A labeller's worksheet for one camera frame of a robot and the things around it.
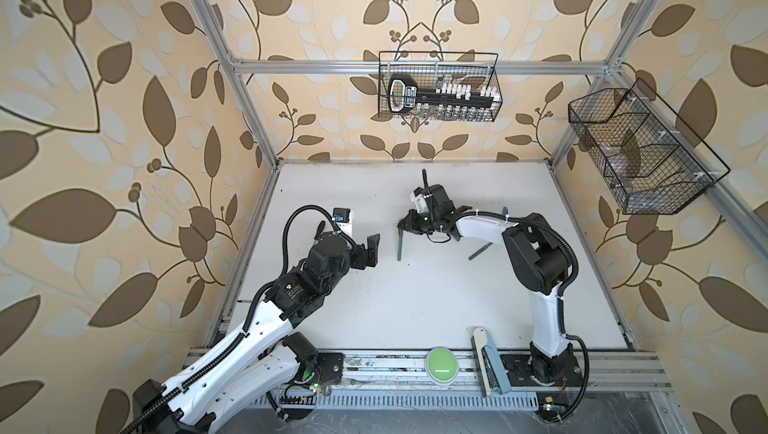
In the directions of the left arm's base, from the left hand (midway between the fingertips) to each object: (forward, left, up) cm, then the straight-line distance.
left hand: (365, 233), depth 74 cm
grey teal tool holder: (-26, -32, -19) cm, 45 cm away
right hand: (+14, -9, -18) cm, 24 cm away
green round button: (-25, -20, -25) cm, 41 cm away
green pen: (+9, -9, -21) cm, 24 cm away
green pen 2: (+8, -35, -22) cm, 42 cm away
